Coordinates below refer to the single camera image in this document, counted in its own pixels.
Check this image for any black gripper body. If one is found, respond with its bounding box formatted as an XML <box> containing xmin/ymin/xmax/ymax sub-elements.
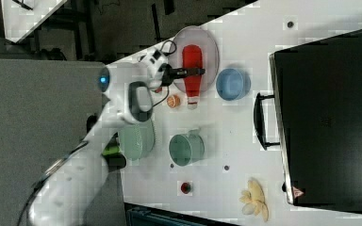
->
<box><xmin>158</xmin><ymin>64</ymin><xmax>186</xmax><ymax>87</ymax></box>

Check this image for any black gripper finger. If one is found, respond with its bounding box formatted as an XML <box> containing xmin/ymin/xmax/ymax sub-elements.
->
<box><xmin>186</xmin><ymin>68</ymin><xmax>206</xmax><ymax>76</ymax></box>

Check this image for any red ketchup bottle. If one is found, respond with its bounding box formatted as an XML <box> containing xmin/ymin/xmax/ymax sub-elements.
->
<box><xmin>182</xmin><ymin>44</ymin><xmax>203</xmax><ymax>110</ymax></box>

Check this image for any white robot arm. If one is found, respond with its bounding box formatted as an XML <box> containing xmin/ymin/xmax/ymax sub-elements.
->
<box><xmin>25</xmin><ymin>49</ymin><xmax>206</xmax><ymax>226</ymax></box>

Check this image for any grey oval plate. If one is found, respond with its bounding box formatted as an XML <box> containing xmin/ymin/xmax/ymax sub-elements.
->
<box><xmin>168</xmin><ymin>26</ymin><xmax>220</xmax><ymax>92</ymax></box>

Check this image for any blue bowl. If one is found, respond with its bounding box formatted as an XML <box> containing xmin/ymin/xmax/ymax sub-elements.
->
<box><xmin>216</xmin><ymin>68</ymin><xmax>252</xmax><ymax>101</ymax></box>

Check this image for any green perforated colander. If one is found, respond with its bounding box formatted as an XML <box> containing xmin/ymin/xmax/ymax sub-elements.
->
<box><xmin>118</xmin><ymin>120</ymin><xmax>156</xmax><ymax>161</ymax></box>

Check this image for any black cylindrical pot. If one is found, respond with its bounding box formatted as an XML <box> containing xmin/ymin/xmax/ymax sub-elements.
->
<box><xmin>107</xmin><ymin>154</ymin><xmax>126</xmax><ymax>172</ymax></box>

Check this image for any small red berry toy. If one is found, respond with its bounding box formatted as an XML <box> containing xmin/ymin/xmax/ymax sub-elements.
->
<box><xmin>181</xmin><ymin>183</ymin><xmax>191</xmax><ymax>194</ymax></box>

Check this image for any black toaster oven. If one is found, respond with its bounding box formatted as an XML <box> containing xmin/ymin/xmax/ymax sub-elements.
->
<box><xmin>269</xmin><ymin>29</ymin><xmax>362</xmax><ymax>214</ymax></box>

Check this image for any peeled banana toy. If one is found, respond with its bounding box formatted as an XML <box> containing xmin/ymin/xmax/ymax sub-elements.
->
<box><xmin>239</xmin><ymin>179</ymin><xmax>270</xmax><ymax>222</ymax></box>

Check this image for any green cup with handle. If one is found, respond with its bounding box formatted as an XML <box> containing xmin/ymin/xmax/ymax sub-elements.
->
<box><xmin>169</xmin><ymin>129</ymin><xmax>206</xmax><ymax>167</ymax></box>

